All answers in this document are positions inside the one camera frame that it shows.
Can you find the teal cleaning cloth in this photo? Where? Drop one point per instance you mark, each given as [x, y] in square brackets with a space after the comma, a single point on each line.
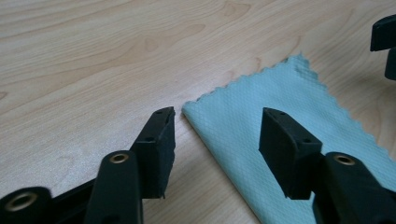
[233, 124]

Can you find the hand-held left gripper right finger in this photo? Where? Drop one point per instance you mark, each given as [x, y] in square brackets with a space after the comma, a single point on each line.
[288, 149]

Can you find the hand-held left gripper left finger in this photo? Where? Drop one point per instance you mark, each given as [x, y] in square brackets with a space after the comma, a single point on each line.
[157, 155]

